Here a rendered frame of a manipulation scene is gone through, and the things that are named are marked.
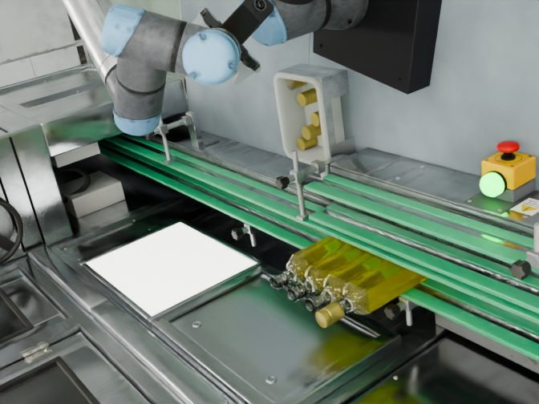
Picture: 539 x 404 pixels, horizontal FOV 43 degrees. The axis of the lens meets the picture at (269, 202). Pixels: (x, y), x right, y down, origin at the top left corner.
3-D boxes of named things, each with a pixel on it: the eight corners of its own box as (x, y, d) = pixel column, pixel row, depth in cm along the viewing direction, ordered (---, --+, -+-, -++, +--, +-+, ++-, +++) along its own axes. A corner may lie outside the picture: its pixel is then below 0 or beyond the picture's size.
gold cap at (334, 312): (332, 313, 130) (314, 323, 128) (331, 298, 129) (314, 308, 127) (345, 321, 128) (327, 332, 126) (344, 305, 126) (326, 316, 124)
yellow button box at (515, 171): (505, 181, 132) (481, 195, 129) (504, 145, 129) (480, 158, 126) (537, 189, 127) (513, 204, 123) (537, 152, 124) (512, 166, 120)
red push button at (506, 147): (492, 161, 126) (492, 144, 124) (505, 155, 128) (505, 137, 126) (511, 166, 123) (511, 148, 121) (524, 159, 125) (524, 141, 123)
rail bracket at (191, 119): (212, 143, 216) (150, 167, 205) (202, 92, 209) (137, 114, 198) (220, 146, 213) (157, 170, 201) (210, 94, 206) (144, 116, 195)
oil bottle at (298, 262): (356, 242, 157) (285, 280, 146) (354, 220, 154) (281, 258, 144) (374, 250, 152) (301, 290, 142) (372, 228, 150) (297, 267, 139)
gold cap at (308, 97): (309, 86, 168) (295, 91, 166) (318, 88, 165) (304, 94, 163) (310, 101, 169) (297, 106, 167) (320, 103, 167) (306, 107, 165)
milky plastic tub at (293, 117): (310, 146, 180) (284, 157, 175) (298, 62, 170) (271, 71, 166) (355, 159, 166) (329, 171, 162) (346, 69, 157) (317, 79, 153)
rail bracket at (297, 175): (322, 206, 162) (281, 225, 155) (314, 139, 155) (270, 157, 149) (330, 209, 159) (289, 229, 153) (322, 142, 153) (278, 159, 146)
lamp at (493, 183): (486, 190, 127) (476, 195, 126) (486, 168, 125) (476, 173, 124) (507, 195, 124) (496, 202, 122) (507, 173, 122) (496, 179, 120)
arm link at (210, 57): (184, 21, 92) (245, 38, 92) (192, 19, 102) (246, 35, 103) (170, 78, 94) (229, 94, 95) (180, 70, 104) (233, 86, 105)
